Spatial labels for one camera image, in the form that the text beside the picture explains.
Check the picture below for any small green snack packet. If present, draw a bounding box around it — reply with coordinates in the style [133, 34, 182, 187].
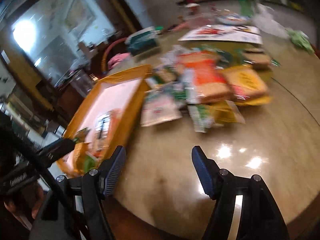
[83, 155, 98, 174]

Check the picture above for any yellow-brown snack packet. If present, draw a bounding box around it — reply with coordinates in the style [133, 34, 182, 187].
[66, 142, 90, 177]

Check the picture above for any green white snack bag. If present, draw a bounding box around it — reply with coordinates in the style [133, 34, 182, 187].
[188, 104, 218, 133]

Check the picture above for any clear white snack bag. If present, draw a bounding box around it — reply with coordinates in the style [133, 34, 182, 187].
[140, 90, 182, 127]

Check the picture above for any yellow label biscuit pack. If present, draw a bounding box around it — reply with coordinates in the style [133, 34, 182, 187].
[220, 65, 272, 106]

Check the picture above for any orange cracker pack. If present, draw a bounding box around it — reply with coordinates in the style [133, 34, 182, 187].
[176, 51, 232, 104]

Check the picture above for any round biscuit pack black label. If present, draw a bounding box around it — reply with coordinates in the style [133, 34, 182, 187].
[240, 48, 272, 70]

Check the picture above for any gold cardboard tray box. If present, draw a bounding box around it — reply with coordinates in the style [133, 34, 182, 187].
[56, 64, 152, 175]

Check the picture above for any pink cloth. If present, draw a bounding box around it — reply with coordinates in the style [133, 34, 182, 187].
[107, 53, 131, 70]

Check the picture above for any teal tissue pack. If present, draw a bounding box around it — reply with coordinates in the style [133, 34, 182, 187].
[125, 27, 160, 56]

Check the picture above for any white printed flyer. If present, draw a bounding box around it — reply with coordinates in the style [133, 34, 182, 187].
[178, 24, 263, 45]

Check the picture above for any patterned ceramic dish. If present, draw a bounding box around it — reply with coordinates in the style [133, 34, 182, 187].
[217, 13, 252, 26]

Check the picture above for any green crumpled wrapper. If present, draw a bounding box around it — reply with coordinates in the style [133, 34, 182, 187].
[287, 29, 314, 54]

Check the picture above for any white plastic bag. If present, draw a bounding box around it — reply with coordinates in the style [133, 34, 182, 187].
[252, 3, 289, 39]

